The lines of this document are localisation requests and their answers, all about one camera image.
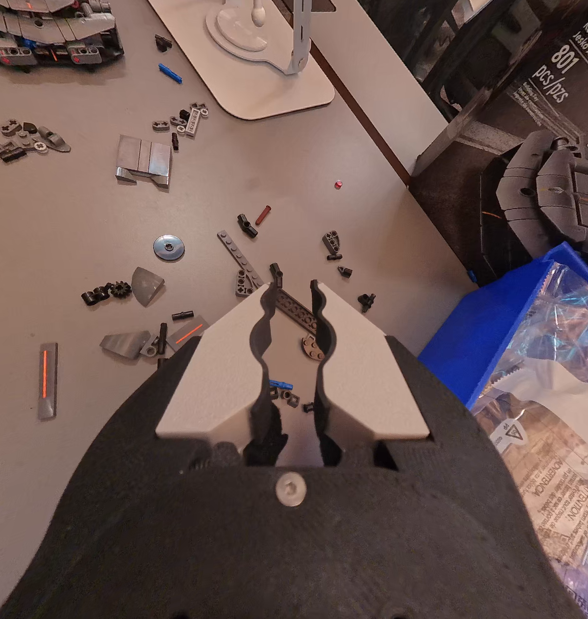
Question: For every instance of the grey lego clip piece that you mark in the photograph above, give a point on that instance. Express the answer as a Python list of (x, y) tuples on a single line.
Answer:
[(54, 140)]

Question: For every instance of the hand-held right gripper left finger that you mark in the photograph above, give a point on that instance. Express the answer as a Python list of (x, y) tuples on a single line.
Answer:
[(212, 387)]

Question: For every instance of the group of small grey lego pieces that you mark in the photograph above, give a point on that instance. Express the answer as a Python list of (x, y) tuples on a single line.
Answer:
[(13, 140)]

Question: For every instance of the white rounded base plate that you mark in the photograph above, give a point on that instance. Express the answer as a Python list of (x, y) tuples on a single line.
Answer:
[(274, 92)]

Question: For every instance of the grey lego car model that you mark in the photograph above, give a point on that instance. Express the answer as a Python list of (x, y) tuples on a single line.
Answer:
[(57, 24)]

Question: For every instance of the black round lego disc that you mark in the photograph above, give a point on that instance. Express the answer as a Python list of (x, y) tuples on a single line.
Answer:
[(169, 247)]

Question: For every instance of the pile of loose lego pieces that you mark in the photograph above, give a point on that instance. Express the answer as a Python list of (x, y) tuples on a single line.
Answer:
[(294, 307)]

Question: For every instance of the blue lego axle pin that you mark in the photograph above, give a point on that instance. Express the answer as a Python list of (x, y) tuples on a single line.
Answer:
[(169, 72)]

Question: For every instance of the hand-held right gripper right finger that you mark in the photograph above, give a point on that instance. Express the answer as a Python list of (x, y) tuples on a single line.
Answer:
[(376, 387)]

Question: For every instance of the black lego set box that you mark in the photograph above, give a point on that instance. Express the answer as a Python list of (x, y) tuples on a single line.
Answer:
[(468, 145)]

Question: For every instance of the blue plastic storage bin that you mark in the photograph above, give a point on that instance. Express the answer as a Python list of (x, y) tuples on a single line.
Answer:
[(468, 329)]

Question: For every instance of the small black lego piece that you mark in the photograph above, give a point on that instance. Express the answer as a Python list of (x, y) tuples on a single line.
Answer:
[(162, 42)]

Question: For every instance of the cluster of small lego connectors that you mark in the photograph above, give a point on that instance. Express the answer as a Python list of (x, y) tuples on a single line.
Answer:
[(192, 118)]

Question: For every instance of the clear plastic lego bag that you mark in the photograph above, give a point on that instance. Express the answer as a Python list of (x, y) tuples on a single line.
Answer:
[(555, 459)]

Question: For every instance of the dark grey lego panel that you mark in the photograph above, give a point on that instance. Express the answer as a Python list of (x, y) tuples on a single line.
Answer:
[(144, 154)]

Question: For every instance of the long grey tile orange stripe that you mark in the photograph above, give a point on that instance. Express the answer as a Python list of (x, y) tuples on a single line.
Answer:
[(51, 382)]

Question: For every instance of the wooden and white book stand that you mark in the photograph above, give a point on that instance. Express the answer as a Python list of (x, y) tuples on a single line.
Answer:
[(299, 48)]

